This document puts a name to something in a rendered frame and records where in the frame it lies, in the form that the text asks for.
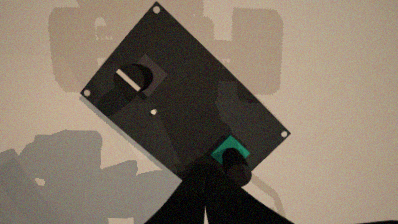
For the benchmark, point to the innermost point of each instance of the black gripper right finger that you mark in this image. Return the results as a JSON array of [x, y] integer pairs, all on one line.
[[228, 203]]

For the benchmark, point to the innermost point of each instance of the black circuit board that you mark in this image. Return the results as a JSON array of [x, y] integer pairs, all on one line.
[[174, 98]]

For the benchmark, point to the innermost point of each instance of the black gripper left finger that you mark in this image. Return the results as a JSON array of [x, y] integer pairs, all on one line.
[[186, 205]]

